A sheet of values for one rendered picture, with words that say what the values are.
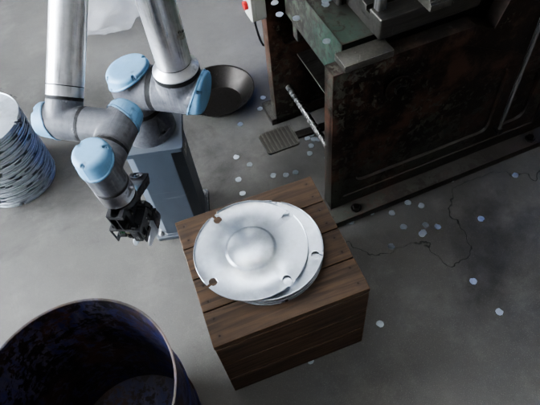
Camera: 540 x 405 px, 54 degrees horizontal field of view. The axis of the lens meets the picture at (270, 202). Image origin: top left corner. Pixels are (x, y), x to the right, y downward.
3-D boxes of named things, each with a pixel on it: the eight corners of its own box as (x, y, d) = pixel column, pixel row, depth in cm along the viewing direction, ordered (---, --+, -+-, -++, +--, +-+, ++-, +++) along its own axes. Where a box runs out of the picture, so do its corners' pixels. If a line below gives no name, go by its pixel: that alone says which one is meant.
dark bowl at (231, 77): (197, 137, 209) (194, 125, 203) (176, 91, 226) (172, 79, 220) (267, 112, 213) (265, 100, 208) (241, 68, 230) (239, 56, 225)
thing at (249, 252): (248, 325, 121) (247, 324, 120) (170, 251, 134) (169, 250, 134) (332, 245, 131) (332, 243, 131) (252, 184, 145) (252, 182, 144)
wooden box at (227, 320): (235, 391, 150) (213, 349, 122) (198, 280, 172) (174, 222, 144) (362, 341, 156) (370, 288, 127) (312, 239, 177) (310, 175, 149)
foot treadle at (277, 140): (270, 164, 184) (268, 153, 179) (259, 144, 189) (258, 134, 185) (418, 108, 193) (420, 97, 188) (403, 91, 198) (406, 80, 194)
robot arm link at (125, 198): (98, 169, 109) (135, 169, 108) (107, 181, 113) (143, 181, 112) (88, 199, 106) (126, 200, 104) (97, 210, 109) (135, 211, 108)
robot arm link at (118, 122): (89, 91, 108) (67, 132, 103) (140, 96, 106) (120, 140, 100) (104, 116, 115) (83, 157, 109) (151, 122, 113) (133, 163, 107)
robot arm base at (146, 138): (122, 152, 147) (110, 127, 139) (124, 113, 155) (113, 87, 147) (176, 144, 147) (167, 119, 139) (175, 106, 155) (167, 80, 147)
